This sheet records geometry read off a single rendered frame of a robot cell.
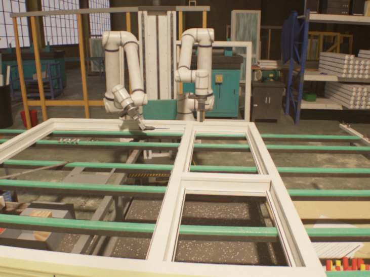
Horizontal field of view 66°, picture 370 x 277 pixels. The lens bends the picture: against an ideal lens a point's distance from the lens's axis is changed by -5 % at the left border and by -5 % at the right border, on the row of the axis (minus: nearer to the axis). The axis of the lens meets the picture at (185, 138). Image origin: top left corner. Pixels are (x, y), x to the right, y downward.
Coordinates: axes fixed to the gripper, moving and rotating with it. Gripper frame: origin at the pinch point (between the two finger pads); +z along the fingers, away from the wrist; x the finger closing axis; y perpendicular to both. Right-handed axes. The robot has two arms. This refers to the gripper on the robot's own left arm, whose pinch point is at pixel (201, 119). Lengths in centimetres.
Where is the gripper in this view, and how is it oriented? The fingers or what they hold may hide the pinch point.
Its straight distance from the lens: 207.3
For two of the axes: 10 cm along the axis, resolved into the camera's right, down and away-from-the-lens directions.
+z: 0.0, 9.5, 3.2
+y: 10.0, 0.3, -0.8
